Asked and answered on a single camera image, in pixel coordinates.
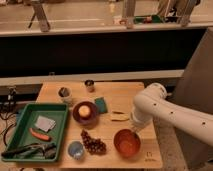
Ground green plastic tray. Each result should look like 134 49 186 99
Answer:
1 103 69 163

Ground grey folded cloth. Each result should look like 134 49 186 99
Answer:
35 116 56 132

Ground orange carrot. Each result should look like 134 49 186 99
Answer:
29 128 51 141

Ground light blue cup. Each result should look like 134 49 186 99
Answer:
68 141 84 160

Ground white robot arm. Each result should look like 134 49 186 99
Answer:
130 83 213 146

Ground white cup with dark contents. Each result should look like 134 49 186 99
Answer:
58 87 72 104

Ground red bowl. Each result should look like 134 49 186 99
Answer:
113 129 141 158

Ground green sponge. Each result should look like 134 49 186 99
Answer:
95 97 108 114

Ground yellow round fruit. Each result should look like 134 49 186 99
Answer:
78 105 91 118

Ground small metal can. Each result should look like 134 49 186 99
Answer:
84 80 95 92

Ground bunch of dark grapes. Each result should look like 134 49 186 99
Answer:
81 130 106 155

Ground black tongs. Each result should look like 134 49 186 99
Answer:
1 143 56 159

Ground black cables bundle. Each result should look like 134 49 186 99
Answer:
0 85 18 148

